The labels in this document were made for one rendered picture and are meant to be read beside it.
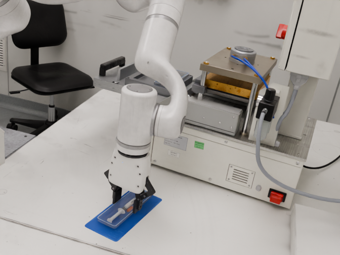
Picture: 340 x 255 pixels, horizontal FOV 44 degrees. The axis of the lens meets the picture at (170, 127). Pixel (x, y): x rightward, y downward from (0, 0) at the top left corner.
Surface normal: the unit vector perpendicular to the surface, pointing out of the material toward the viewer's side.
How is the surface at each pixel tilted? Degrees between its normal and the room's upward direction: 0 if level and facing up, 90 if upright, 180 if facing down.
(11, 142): 0
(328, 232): 0
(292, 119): 90
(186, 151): 90
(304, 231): 0
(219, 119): 90
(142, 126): 92
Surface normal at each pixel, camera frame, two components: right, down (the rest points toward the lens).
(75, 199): 0.14, -0.90
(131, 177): -0.47, 0.31
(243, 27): -0.26, 0.37
